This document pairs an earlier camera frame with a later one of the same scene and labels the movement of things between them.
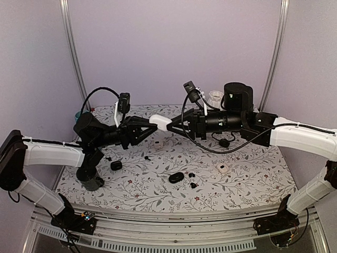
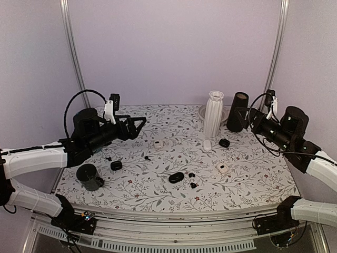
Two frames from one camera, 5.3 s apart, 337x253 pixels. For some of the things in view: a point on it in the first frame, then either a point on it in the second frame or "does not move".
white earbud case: x=161 y=122 to x=207 y=145
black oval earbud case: x=176 y=177 does not move
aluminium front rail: x=230 y=231 does not move
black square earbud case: x=116 y=165 does not move
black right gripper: x=199 y=128 to x=254 y=113
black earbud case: x=224 y=143 does not move
